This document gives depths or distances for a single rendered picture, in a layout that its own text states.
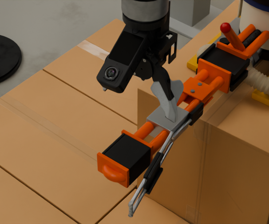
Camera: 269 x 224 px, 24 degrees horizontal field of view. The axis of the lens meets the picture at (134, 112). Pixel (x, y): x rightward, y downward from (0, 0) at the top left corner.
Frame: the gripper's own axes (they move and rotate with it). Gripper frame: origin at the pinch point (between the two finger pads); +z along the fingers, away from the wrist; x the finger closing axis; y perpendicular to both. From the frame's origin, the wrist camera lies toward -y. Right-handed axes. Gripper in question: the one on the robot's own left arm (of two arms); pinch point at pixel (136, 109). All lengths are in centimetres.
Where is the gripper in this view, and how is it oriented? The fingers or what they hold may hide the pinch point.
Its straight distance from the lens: 115.8
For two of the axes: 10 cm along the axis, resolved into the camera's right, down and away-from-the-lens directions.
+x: -8.4, -3.8, 3.9
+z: 0.0, 7.2, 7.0
